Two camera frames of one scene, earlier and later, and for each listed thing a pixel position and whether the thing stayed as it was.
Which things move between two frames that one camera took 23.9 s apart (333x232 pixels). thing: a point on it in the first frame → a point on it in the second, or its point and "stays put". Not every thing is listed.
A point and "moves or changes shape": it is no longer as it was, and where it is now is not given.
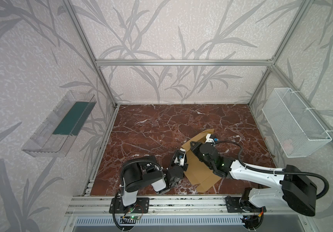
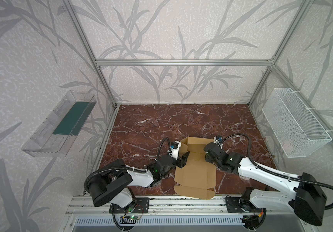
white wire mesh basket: [297, 131] stays put
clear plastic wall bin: [55, 135] stays put
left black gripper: [185, 168] → [181, 164]
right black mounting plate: [234, 204] stays put
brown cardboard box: [197, 172] moves or changes shape
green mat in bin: [73, 122] stays put
